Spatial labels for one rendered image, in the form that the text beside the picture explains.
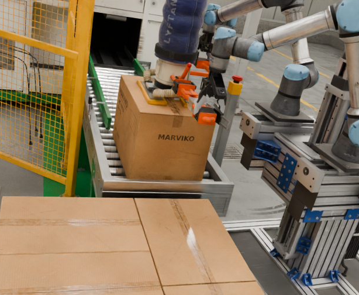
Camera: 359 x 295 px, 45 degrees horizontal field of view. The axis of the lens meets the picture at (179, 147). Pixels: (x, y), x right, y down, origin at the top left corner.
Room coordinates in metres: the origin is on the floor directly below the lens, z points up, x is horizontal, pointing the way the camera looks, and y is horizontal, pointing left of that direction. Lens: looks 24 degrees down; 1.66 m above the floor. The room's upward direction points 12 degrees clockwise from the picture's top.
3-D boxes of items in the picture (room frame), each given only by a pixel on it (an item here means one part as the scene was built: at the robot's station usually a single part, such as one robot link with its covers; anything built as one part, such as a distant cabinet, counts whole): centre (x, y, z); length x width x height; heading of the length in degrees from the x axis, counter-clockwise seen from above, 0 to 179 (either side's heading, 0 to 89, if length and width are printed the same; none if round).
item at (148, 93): (2.22, 0.21, 0.97); 0.34 x 0.10 x 0.05; 19
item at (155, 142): (2.26, 0.14, 0.75); 0.60 x 0.40 x 0.40; 21
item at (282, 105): (2.13, -0.49, 1.09); 0.15 x 0.15 x 0.10
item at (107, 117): (3.26, 0.79, 0.60); 1.60 x 0.10 x 0.09; 21
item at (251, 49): (1.70, -0.19, 1.38); 0.11 x 0.11 x 0.08; 75
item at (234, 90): (2.65, -0.26, 0.50); 0.07 x 0.07 x 1.00; 21
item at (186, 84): (2.02, 0.04, 1.08); 0.10 x 0.08 x 0.06; 109
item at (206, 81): (1.72, -0.08, 1.22); 0.09 x 0.08 x 0.12; 20
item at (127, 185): (1.93, 0.00, 0.58); 0.70 x 0.03 x 0.06; 111
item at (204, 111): (1.68, -0.07, 1.08); 0.08 x 0.07 x 0.05; 19
